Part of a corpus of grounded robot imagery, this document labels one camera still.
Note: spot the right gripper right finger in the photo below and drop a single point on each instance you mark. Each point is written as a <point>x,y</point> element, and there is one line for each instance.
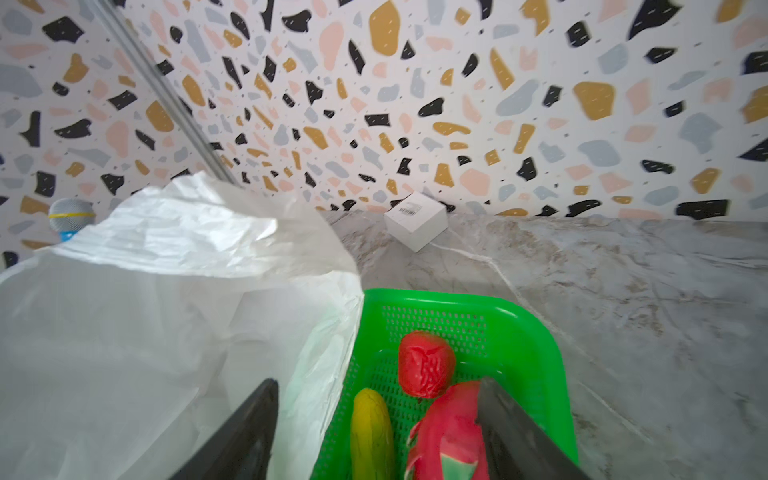
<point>516,447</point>

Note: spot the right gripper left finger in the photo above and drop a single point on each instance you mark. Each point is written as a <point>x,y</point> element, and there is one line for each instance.
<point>241,447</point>

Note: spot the pink dragon fruit toy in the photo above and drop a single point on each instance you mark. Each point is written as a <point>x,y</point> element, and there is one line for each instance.
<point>447,443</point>

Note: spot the yellow banana toy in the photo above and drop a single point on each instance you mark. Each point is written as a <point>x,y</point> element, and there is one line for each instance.
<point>372,448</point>

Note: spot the white plastic bag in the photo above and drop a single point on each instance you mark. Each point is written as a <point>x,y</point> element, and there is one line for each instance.
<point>126,347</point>

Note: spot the green plastic basket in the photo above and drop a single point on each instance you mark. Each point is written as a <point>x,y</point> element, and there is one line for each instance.
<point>491,337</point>

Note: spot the white small box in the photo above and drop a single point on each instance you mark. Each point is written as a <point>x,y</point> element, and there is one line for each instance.
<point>416,221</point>

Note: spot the blue toy microphone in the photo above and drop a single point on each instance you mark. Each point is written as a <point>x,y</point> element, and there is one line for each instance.
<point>68,216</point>

